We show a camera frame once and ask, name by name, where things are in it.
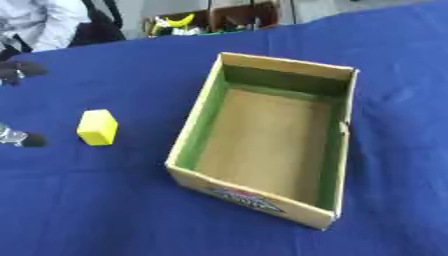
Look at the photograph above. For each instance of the brown box of toys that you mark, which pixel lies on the brown box of toys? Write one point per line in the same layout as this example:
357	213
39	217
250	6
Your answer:
213	18

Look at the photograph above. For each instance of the yellow block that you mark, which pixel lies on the yellow block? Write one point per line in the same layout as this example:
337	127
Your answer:
97	127

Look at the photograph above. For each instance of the yellow toy banana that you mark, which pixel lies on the yellow toy banana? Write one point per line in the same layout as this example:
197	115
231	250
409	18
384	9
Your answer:
178	21

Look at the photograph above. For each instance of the person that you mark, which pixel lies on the person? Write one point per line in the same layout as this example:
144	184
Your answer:
35	21

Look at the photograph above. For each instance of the black bag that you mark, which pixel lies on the black bag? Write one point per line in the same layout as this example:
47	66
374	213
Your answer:
99	28

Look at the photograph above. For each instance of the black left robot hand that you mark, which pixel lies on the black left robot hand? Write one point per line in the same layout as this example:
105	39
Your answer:
23	69

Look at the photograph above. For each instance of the tan cardboard box green inside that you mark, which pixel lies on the tan cardboard box green inside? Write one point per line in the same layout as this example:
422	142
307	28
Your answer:
265	140

